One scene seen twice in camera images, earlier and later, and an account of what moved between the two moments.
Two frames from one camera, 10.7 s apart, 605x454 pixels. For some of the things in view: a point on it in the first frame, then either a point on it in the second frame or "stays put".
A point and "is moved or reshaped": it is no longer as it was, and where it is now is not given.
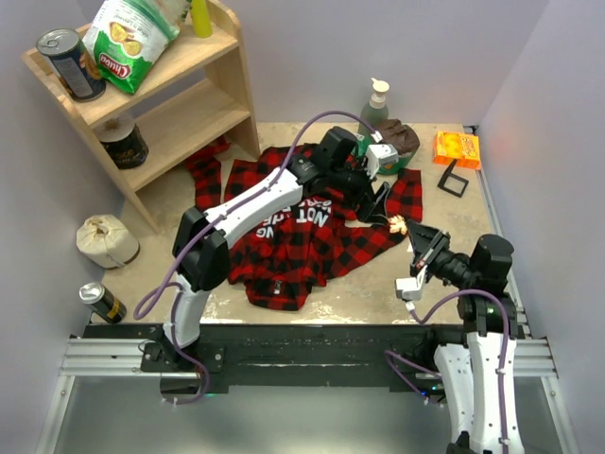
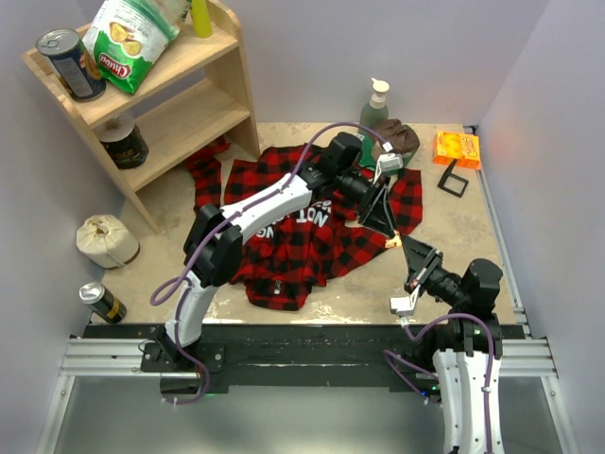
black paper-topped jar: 124,140 stays put
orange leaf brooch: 398,223 is moved or reshaped
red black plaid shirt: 287,262 stays put
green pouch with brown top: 391,131 stays put
